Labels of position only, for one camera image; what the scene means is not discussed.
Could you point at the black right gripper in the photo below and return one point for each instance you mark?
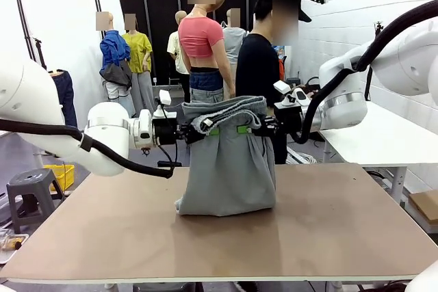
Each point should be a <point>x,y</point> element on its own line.
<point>289,119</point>

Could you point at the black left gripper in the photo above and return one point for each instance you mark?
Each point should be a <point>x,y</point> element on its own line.
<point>164,131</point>

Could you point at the grey training pants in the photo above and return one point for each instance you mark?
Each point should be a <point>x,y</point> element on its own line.
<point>229,175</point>

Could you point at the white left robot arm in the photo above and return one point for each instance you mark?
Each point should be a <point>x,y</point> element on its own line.
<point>102,124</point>

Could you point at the small flat black device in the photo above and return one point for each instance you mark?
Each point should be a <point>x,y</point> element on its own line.
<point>169,163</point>

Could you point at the person in black t-shirt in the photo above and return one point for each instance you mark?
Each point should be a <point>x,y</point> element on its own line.
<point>256,66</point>

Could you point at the bald mannequin in cream shirt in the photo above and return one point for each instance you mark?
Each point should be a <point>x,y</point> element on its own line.
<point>175,52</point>

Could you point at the mannequin in pink top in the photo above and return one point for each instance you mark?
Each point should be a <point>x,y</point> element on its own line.
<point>202,39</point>

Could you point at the mannequin in yellow shirt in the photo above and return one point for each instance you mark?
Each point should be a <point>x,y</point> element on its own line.
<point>138,52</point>

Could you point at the mannequin in blue shirt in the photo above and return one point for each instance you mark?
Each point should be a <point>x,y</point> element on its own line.
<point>114,49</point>

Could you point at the white side table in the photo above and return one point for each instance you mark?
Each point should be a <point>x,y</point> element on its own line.
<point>383,141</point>

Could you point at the yellow plastic crate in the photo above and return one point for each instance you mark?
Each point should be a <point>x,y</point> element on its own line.
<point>65,175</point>

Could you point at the grey plastic stool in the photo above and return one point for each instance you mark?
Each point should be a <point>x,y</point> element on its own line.
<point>31,186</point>

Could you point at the black tripod stand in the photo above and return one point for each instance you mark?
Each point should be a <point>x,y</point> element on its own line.
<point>40,54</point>

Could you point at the brown cardboard box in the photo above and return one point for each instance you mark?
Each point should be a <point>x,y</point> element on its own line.
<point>426,208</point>

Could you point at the clear tray with small items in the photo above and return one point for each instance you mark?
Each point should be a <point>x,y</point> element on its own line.
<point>12,245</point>

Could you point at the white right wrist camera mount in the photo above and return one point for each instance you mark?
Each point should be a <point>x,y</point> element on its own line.
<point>282,87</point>

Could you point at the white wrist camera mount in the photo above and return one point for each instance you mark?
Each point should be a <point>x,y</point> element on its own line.
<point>165,97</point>
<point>282,87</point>

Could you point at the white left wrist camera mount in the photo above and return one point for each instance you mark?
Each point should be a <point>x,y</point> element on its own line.
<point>165,97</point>

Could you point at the black partition wall panels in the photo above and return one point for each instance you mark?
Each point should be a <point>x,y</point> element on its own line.
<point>161,15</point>

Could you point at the white backdrop screen black frame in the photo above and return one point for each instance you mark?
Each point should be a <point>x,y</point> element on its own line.
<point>107,4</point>
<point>61,8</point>

